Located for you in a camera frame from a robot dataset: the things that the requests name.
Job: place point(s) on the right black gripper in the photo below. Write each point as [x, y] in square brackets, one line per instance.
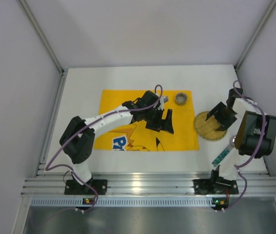
[223, 117]

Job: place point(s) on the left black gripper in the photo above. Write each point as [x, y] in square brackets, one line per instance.
[156, 119]

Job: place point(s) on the round woven bamboo plate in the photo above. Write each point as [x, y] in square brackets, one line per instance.
[207, 129]

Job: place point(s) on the yellow cartoon placemat cloth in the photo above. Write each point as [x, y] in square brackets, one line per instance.
[135, 137]

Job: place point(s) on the spoon with green handle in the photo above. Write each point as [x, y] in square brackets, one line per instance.
[231, 145]

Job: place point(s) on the speckled ceramic cup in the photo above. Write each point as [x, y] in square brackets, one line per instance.
[181, 99]

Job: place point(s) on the fork with green handle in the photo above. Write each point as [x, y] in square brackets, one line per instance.
[220, 157]

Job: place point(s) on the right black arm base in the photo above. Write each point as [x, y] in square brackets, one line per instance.
[209, 187]

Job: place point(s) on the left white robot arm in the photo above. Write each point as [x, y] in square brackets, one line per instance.
[80, 134]

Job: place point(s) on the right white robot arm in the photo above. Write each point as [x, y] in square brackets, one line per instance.
[255, 137]

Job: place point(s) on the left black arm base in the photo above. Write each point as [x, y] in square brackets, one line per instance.
[72, 187]

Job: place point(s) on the right aluminium corner post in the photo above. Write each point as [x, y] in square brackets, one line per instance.
[256, 34]

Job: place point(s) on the aluminium corner post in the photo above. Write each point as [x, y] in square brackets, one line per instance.
[256, 34]
[40, 33]

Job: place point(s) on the left aluminium corner post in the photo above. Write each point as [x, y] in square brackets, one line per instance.
[40, 33]

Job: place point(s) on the slotted white cable duct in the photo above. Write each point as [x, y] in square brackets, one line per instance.
[129, 202]

